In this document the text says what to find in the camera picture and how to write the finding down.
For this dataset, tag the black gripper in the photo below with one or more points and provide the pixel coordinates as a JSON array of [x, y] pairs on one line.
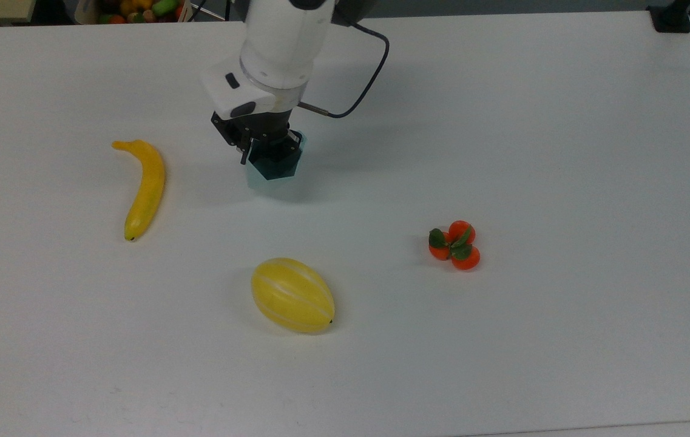
[[263, 128]]

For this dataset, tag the light blue faceted mug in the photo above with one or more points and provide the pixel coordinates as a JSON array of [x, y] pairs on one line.
[[260, 182]]

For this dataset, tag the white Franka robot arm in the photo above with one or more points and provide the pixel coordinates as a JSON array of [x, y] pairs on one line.
[[278, 36]]

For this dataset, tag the yellow toy banana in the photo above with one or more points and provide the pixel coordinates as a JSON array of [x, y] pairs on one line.
[[147, 188]]

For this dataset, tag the yellow striped toy melon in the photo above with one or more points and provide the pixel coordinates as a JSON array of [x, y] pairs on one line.
[[291, 296]]

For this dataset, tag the box of toy fruit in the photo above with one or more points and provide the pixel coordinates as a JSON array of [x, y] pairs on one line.
[[138, 11]]

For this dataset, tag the orange tangerine cluster with leaves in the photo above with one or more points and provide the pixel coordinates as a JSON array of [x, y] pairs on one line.
[[457, 246]]

